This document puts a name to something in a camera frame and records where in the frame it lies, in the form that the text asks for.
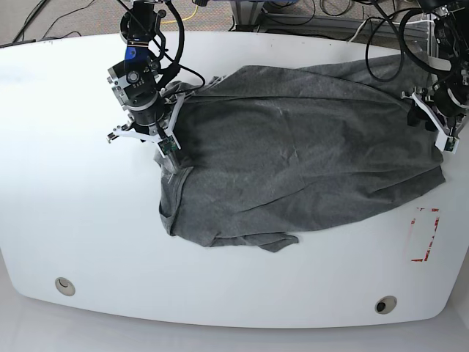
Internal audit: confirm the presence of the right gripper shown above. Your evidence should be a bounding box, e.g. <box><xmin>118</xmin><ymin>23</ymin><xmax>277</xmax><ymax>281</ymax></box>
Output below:
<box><xmin>106</xmin><ymin>92</ymin><xmax>187</xmax><ymax>145</ymax></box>

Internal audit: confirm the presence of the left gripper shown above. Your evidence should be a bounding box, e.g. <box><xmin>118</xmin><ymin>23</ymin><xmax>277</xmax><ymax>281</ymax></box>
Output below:
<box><xmin>401</xmin><ymin>87</ymin><xmax>468</xmax><ymax>152</ymax></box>

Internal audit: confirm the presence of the grey t-shirt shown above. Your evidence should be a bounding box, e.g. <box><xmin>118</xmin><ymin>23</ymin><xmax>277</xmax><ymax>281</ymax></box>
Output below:
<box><xmin>156</xmin><ymin>56</ymin><xmax>445</xmax><ymax>252</ymax></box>

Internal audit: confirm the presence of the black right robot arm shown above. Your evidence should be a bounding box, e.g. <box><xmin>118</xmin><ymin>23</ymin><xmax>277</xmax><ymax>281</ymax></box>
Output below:
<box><xmin>106</xmin><ymin>1</ymin><xmax>190</xmax><ymax>157</ymax></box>

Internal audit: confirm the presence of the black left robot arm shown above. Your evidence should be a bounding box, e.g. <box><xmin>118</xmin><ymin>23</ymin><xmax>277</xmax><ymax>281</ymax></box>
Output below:
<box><xmin>398</xmin><ymin>1</ymin><xmax>468</xmax><ymax>153</ymax></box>

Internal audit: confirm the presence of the red tape marking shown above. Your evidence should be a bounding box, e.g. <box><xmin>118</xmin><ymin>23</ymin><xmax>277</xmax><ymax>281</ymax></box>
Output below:
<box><xmin>406</xmin><ymin>208</ymin><xmax>440</xmax><ymax>263</ymax></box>

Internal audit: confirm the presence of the left table grommet hole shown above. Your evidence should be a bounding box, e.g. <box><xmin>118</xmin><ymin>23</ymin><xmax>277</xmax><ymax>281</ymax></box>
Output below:
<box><xmin>55</xmin><ymin>277</ymin><xmax>75</xmax><ymax>297</ymax></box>

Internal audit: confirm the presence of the table grommet hole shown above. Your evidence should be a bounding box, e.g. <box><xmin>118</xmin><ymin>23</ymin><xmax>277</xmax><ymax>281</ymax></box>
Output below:
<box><xmin>374</xmin><ymin>296</ymin><xmax>397</xmax><ymax>315</ymax></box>
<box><xmin>55</xmin><ymin>277</ymin><xmax>75</xmax><ymax>297</ymax></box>

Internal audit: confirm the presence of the right table grommet hole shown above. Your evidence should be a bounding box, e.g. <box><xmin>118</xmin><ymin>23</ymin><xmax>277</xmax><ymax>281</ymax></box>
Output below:
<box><xmin>374</xmin><ymin>296</ymin><xmax>397</xmax><ymax>315</ymax></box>

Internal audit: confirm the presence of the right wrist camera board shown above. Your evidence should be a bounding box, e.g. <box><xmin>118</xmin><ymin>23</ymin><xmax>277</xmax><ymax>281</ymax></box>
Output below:
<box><xmin>158</xmin><ymin>135</ymin><xmax>180</xmax><ymax>158</ymax></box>

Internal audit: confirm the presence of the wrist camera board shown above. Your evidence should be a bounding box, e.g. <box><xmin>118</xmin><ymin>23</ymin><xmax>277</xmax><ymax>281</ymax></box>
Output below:
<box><xmin>158</xmin><ymin>135</ymin><xmax>180</xmax><ymax>158</ymax></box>
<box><xmin>444</xmin><ymin>138</ymin><xmax>459</xmax><ymax>154</ymax></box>

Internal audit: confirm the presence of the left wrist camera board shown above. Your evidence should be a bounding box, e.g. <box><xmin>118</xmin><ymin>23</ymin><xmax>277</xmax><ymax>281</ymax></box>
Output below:
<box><xmin>444</xmin><ymin>138</ymin><xmax>459</xmax><ymax>154</ymax></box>

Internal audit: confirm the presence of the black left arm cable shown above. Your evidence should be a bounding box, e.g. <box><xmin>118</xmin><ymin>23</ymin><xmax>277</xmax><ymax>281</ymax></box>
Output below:
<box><xmin>365</xmin><ymin>0</ymin><xmax>451</xmax><ymax>84</ymax></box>

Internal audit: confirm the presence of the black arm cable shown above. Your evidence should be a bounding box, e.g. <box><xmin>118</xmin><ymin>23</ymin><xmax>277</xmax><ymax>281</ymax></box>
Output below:
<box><xmin>365</xmin><ymin>0</ymin><xmax>451</xmax><ymax>84</ymax></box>
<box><xmin>117</xmin><ymin>0</ymin><xmax>206</xmax><ymax>92</ymax></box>

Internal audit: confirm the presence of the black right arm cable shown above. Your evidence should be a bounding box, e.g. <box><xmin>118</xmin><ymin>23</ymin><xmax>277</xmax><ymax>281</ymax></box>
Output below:
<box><xmin>117</xmin><ymin>0</ymin><xmax>206</xmax><ymax>92</ymax></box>

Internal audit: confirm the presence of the white cable on floor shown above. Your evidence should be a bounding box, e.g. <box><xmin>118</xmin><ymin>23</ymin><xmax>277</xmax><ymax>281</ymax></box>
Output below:
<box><xmin>347</xmin><ymin>16</ymin><xmax>371</xmax><ymax>43</ymax></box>

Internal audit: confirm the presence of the aluminium frame post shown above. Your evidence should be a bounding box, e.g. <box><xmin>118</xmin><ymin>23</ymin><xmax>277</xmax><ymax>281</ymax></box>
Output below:
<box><xmin>229</xmin><ymin>1</ymin><xmax>267</xmax><ymax>32</ymax></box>

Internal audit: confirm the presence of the black floor cables left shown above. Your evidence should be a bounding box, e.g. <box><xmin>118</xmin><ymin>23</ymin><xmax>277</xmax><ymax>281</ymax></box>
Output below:
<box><xmin>12</xmin><ymin>0</ymin><xmax>92</xmax><ymax>43</ymax></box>

